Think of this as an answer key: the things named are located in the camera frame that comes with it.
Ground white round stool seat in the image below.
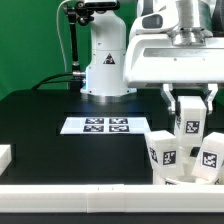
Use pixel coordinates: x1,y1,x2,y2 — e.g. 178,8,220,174
153,146,224,186

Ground paper sheet with markers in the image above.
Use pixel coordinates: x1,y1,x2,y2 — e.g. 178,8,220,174
60,117,150,135

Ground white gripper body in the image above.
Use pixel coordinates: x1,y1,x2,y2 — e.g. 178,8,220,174
123,13,224,88

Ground white front rail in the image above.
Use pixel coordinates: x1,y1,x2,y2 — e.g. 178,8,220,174
0,185,224,213

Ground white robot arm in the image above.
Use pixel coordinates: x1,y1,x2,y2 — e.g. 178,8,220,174
84,0,224,114

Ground white left rail block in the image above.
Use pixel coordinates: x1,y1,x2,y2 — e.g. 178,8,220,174
0,145,12,176

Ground black cables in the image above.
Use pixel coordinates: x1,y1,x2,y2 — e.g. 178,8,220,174
31,73,75,90

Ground white cable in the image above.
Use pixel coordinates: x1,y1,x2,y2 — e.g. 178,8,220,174
55,0,73,74

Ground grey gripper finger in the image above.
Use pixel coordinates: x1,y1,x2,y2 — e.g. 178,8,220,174
204,83,218,115
161,84,176,115

